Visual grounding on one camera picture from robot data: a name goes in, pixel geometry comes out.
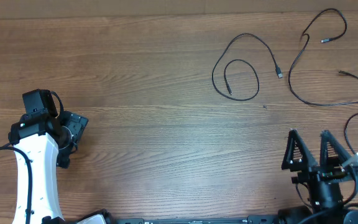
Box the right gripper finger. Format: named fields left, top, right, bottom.
left=281, top=129, right=318, bottom=172
left=319, top=130, right=351, bottom=171

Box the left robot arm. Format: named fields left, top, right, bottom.
left=8, top=89, right=89, bottom=223

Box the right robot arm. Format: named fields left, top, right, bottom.
left=275, top=129, right=358, bottom=224

